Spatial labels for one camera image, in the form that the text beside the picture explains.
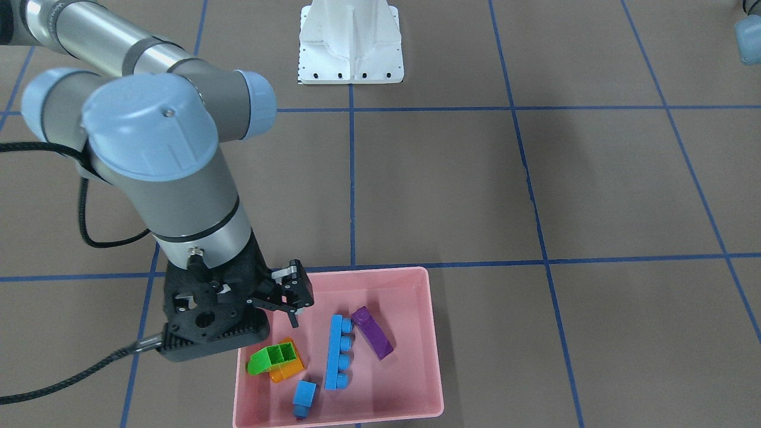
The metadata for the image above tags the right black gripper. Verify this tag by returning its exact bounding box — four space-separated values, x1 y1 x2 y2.
163 230 315 333

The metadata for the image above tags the green toy block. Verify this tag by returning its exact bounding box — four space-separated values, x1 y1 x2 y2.
246 343 297 376

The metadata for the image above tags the purple toy block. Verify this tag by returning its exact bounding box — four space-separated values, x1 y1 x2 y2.
351 306 394 361

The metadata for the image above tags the orange toy block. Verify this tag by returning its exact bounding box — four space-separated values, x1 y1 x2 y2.
269 338 306 383

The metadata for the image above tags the long blue toy block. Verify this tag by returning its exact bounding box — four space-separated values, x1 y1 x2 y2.
323 314 354 391

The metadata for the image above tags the small blue toy block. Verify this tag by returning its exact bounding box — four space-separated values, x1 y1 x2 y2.
293 380 317 420

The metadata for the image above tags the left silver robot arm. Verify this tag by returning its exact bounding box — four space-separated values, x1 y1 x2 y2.
734 1 760 66

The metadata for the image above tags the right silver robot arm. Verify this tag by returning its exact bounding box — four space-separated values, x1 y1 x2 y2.
2 1 315 342

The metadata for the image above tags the pink plastic box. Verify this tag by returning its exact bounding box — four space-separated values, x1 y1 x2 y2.
232 266 445 427

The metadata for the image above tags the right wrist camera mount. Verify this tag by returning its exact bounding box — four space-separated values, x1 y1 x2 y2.
158 279 270 362

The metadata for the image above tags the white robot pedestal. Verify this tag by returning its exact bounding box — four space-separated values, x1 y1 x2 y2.
297 1 405 85

